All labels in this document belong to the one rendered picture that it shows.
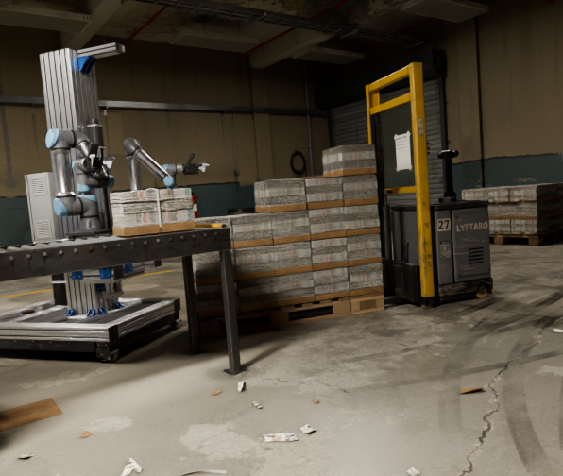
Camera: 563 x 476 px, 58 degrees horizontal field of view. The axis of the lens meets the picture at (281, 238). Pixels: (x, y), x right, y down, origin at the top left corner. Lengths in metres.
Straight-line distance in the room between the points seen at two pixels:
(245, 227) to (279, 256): 0.33
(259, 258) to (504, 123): 7.04
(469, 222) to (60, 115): 3.12
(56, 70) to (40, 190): 0.82
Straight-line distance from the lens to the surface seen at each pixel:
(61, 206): 3.37
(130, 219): 2.67
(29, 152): 9.95
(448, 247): 4.15
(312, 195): 3.74
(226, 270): 2.76
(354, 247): 3.90
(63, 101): 3.80
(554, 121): 9.54
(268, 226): 3.64
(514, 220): 7.84
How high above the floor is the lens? 0.95
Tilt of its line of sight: 5 degrees down
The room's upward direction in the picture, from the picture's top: 4 degrees counter-clockwise
